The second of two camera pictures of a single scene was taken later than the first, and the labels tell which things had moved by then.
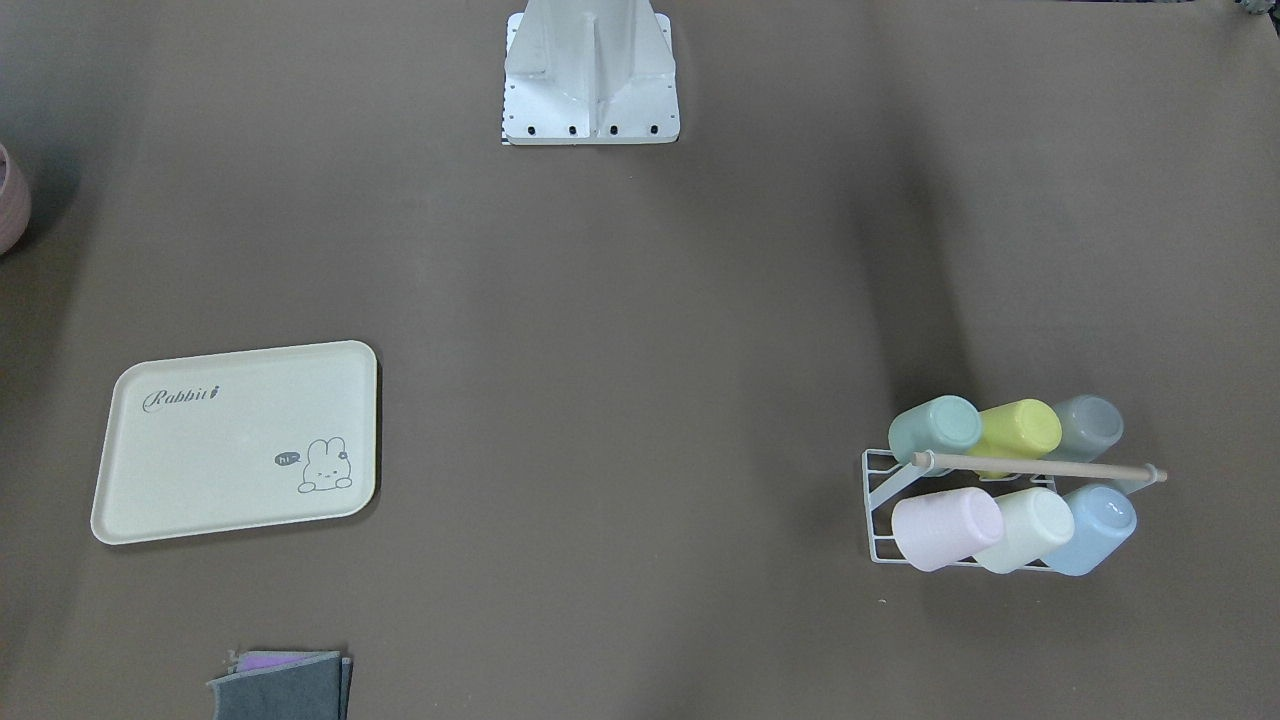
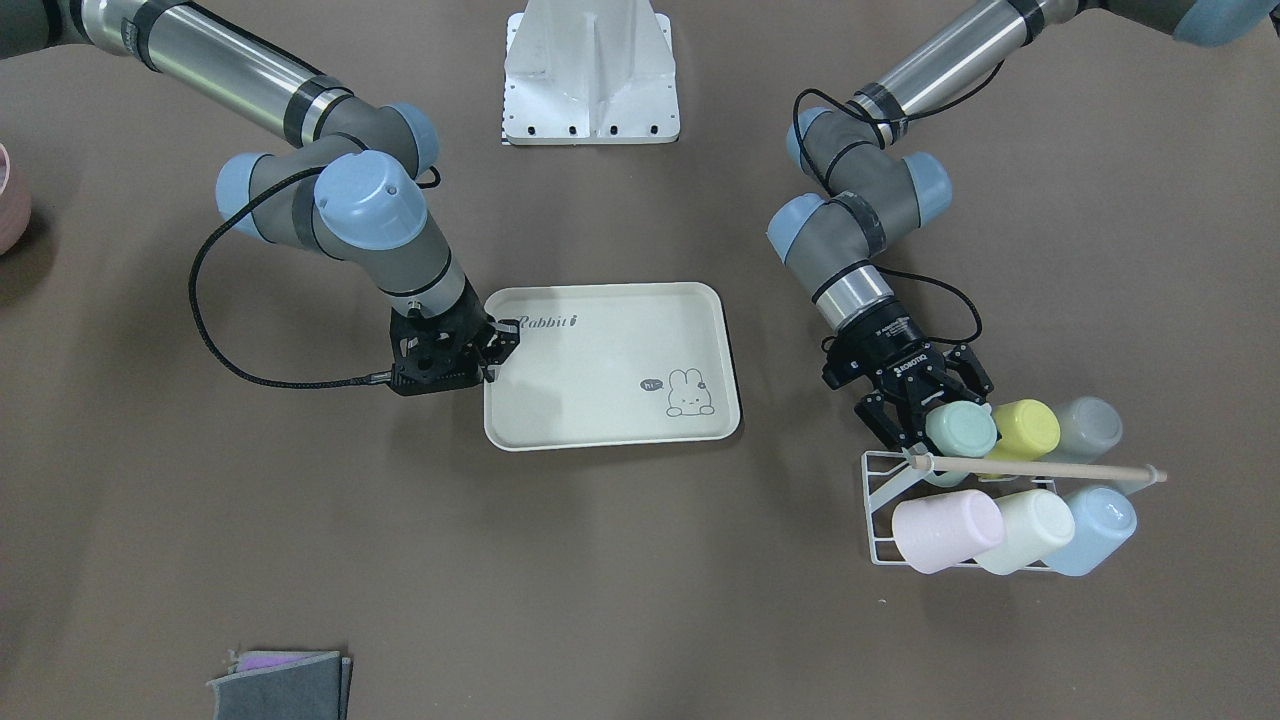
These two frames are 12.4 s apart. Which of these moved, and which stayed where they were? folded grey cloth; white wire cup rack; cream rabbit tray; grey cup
Moved: cream rabbit tray
Stayed: folded grey cloth; white wire cup rack; grey cup
